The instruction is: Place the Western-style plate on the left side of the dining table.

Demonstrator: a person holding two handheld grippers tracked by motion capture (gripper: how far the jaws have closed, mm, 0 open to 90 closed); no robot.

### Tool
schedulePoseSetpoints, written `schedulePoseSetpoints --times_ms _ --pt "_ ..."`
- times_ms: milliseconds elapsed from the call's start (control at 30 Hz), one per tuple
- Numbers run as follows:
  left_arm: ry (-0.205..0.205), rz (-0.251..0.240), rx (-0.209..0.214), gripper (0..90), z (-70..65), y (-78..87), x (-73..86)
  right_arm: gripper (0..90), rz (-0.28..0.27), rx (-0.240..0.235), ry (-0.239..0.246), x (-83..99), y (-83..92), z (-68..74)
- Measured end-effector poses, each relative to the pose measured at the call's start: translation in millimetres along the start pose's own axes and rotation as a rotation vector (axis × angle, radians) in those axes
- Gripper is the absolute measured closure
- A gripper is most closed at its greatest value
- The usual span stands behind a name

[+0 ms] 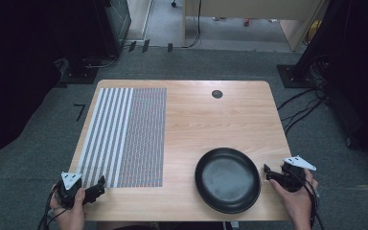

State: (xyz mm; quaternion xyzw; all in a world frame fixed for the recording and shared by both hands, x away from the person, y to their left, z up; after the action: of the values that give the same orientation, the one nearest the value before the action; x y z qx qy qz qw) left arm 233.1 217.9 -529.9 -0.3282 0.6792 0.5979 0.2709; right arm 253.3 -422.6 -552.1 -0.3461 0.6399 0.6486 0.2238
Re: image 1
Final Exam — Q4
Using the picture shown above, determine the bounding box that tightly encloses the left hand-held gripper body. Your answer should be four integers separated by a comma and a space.
57, 172, 84, 210

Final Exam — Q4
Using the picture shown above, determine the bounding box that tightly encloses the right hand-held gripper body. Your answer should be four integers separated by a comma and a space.
279, 154, 317, 194

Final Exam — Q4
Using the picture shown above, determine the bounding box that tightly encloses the black round plate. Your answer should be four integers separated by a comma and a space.
194, 147, 263, 216

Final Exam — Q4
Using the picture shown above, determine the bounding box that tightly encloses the person's right hand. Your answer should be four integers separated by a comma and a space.
268, 168, 320, 222

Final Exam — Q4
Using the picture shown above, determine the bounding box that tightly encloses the person's left hand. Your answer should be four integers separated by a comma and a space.
49, 186, 88, 225

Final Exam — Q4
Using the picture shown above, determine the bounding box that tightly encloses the striped woven placemat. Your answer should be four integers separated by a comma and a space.
76, 87, 168, 189

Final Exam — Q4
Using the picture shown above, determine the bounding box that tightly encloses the black angled floor tape mark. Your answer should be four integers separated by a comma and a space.
73, 103, 86, 123

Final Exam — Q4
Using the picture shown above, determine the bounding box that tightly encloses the black metal stand base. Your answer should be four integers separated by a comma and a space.
276, 63, 319, 90
59, 57, 100, 85

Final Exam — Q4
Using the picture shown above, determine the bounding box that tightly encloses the dark curtain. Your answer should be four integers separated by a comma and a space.
0, 0, 109, 171
324, 0, 368, 162

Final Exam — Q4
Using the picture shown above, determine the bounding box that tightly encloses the black stand column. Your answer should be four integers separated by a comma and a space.
291, 0, 346, 80

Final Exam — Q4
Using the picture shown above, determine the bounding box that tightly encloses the dark glass-front cabinet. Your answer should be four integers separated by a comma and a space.
103, 0, 132, 58

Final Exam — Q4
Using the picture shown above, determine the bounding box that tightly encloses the light wooden cabinet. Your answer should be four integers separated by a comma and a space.
182, 0, 331, 53

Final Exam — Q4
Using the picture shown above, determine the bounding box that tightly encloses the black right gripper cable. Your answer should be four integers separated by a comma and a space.
295, 172, 326, 230

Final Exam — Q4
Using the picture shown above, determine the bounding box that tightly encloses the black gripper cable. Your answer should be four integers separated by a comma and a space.
295, 172, 326, 230
37, 184, 61, 230

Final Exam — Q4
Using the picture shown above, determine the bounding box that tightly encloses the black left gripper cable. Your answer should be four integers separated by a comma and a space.
37, 184, 61, 230

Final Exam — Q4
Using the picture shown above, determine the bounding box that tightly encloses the bundle of black floor cables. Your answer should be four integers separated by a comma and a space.
276, 54, 330, 137

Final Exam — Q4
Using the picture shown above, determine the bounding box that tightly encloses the white floor cable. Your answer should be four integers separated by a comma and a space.
85, 55, 119, 70

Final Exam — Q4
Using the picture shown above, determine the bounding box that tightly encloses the yellow coiled cable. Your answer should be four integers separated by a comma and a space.
305, 19, 323, 45

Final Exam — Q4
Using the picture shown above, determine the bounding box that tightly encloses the black hanging cable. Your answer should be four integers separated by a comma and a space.
182, 0, 203, 50

